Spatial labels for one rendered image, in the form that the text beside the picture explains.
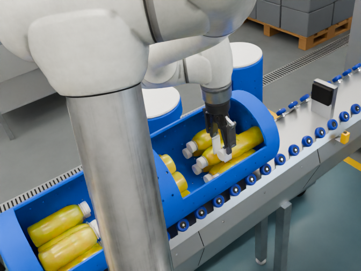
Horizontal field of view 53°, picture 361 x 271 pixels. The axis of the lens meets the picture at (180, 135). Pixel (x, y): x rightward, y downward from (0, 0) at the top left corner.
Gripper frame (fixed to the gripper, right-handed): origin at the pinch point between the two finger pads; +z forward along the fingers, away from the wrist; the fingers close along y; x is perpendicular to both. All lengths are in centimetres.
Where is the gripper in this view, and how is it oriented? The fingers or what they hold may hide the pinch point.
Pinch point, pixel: (222, 149)
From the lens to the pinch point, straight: 120.1
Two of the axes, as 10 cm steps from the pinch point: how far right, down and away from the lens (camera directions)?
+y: -5.7, -4.5, 6.9
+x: -8.1, 4.5, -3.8
